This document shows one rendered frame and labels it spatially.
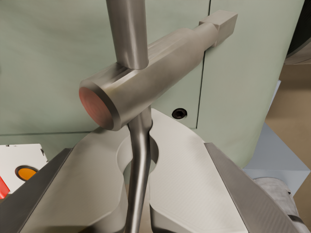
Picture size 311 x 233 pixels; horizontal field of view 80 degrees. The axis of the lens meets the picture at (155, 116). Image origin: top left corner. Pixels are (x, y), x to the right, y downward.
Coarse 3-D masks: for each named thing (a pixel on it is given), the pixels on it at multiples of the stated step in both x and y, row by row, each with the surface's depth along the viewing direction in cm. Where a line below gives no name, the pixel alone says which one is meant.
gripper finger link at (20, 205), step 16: (64, 160) 8; (32, 176) 7; (48, 176) 7; (16, 192) 6; (32, 192) 6; (0, 208) 6; (16, 208) 6; (32, 208) 6; (0, 224) 5; (16, 224) 5
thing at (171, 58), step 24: (216, 24) 11; (168, 48) 8; (192, 48) 9; (120, 72) 7; (144, 72) 7; (168, 72) 8; (96, 96) 6; (120, 96) 6; (144, 96) 7; (96, 120) 7; (120, 120) 6
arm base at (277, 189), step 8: (264, 184) 44; (272, 184) 44; (280, 184) 45; (272, 192) 43; (280, 192) 43; (288, 192) 46; (280, 200) 42; (288, 200) 42; (288, 208) 41; (296, 208) 43; (296, 216) 40
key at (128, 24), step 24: (120, 0) 5; (144, 0) 6; (120, 24) 6; (144, 24) 6; (120, 48) 6; (144, 48) 7; (144, 120) 9; (144, 144) 10; (144, 168) 11; (144, 192) 13
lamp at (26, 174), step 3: (24, 168) 21; (21, 171) 21; (24, 171) 21; (27, 171) 21; (30, 171) 21; (33, 171) 21; (21, 174) 21; (24, 174) 21; (27, 174) 21; (30, 174) 21; (33, 174) 21; (21, 177) 21; (24, 177) 21; (27, 177) 21; (30, 177) 21
